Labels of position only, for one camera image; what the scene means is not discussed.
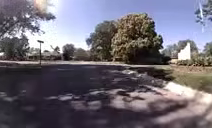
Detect trees behind white building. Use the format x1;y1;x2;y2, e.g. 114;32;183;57
162;39;200;58

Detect grey asphalt road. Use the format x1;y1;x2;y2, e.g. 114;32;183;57
0;61;212;128

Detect overhanging tree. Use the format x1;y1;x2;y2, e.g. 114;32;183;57
0;0;57;48

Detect tree branches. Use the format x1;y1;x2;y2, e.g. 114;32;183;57
194;0;212;28

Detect large light green tree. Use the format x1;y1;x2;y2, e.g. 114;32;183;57
111;12;165;65

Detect small dark tree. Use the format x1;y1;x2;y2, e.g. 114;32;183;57
61;43;76;62

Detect large dark green tree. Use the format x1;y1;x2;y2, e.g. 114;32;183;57
85;19;119;62

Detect grass lawn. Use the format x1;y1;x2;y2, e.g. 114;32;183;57
140;64;212;96

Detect green hedge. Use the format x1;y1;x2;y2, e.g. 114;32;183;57
176;55;212;67

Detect pale concrete kerb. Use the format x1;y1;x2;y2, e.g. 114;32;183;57
120;66;212;114

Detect white building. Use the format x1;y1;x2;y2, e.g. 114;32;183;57
177;42;192;62

